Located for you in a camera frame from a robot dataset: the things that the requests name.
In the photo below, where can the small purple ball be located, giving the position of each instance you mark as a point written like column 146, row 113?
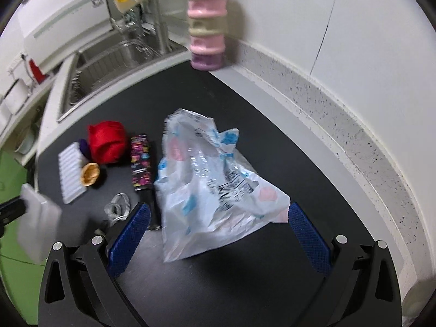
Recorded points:
column 83, row 147

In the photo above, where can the white printed plastic bag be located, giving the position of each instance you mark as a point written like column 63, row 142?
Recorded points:
column 211, row 190

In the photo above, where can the white round jar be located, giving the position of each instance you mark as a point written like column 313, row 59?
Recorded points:
column 16, row 97

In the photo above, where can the white ridged plastic tray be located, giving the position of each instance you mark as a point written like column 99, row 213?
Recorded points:
column 71, row 173

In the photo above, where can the tall chrome faucet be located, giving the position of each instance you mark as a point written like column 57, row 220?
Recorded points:
column 158, row 17

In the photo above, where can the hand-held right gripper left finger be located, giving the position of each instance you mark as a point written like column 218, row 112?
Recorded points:
column 131, row 230

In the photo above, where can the red cloth bundle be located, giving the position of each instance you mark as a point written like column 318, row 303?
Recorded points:
column 106, row 143

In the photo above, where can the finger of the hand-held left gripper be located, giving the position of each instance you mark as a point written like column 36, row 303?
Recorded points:
column 12, row 209

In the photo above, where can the stainless steel sink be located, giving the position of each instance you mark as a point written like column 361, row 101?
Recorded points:
column 102, row 71

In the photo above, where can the red box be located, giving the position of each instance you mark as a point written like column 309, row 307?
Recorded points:
column 36, row 71

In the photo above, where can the white countertop appliance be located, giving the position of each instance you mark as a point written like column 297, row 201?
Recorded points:
column 64, row 24

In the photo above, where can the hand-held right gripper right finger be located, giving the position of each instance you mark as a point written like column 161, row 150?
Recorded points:
column 308, row 236

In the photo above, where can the brown walnut shell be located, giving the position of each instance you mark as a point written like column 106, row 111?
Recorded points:
column 90, row 174

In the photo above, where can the black counter mat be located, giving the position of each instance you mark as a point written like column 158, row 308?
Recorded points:
column 218, row 95

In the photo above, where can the pink stacked baby container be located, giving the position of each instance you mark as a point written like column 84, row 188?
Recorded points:
column 206, row 27

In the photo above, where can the black patterned folding umbrella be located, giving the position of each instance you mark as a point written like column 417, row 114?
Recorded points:
column 141, row 163

